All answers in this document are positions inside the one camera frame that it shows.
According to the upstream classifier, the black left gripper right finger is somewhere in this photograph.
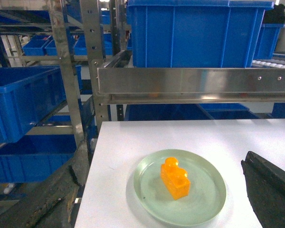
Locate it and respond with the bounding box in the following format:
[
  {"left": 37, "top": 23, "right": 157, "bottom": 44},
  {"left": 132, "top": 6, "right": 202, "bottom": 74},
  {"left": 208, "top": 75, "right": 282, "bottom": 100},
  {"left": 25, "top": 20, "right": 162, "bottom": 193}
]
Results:
[{"left": 241, "top": 151, "right": 285, "bottom": 228}]

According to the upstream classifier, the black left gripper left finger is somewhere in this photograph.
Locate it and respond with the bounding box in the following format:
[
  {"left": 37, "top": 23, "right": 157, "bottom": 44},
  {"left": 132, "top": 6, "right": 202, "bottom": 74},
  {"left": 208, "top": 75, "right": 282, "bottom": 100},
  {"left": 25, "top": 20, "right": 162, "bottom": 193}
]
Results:
[{"left": 0, "top": 141, "right": 89, "bottom": 228}]

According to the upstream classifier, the yellow toy building block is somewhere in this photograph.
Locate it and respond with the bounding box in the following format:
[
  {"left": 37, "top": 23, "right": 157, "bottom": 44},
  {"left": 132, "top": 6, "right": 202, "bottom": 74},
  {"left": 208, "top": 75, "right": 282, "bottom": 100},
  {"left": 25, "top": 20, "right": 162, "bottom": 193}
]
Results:
[{"left": 160, "top": 157, "right": 191, "bottom": 200}]

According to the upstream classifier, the blue bin left lower shelf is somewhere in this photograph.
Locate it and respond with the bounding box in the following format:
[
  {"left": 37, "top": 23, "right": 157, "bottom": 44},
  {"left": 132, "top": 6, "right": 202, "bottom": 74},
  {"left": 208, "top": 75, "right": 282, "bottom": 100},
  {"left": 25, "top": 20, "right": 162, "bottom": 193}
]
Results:
[{"left": 0, "top": 134, "right": 76, "bottom": 183}]

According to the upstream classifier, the blue bin shelf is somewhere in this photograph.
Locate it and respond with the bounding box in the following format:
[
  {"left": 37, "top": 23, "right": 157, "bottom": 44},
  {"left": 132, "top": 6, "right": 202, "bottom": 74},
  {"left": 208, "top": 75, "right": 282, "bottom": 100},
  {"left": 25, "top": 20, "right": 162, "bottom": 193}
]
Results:
[
  {"left": 0, "top": 66, "right": 66, "bottom": 143},
  {"left": 0, "top": 134, "right": 76, "bottom": 183}
]

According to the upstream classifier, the pale green round plate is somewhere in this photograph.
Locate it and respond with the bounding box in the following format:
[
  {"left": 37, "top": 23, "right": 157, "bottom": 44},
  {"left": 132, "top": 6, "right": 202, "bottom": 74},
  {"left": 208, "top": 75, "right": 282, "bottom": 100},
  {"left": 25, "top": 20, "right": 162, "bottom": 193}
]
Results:
[{"left": 133, "top": 149, "right": 227, "bottom": 227}]

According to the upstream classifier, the blue bin left upper shelf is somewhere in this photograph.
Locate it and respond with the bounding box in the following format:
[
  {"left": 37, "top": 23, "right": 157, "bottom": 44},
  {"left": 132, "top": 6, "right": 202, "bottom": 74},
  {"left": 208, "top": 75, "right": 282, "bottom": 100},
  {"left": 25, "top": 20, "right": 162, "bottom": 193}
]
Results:
[{"left": 0, "top": 66, "right": 66, "bottom": 143}]

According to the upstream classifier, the small blue bin behind conveyor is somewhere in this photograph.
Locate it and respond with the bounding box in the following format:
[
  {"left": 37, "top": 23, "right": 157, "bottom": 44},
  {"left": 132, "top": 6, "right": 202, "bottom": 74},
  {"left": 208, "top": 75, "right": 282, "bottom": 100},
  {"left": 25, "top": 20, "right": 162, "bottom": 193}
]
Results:
[{"left": 253, "top": 24, "right": 285, "bottom": 60}]

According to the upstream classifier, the large blue bin on conveyor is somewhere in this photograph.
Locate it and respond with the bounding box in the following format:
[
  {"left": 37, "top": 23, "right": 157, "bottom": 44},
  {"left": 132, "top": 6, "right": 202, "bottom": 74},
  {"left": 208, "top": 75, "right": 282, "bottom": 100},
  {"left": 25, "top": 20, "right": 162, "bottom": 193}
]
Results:
[{"left": 127, "top": 0, "right": 274, "bottom": 68}]

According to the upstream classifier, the stainless steel conveyor rail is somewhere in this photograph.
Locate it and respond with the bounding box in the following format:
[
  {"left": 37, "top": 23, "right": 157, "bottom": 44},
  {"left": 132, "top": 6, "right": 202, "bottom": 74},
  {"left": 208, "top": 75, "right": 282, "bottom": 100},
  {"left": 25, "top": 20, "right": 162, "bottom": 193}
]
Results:
[{"left": 93, "top": 67, "right": 285, "bottom": 104}]

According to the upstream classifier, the steel rack upright post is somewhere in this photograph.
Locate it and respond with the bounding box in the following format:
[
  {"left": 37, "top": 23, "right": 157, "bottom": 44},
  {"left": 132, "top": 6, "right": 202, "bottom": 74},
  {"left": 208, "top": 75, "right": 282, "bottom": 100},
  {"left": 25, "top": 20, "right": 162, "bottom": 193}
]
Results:
[{"left": 47, "top": 0, "right": 84, "bottom": 145}]

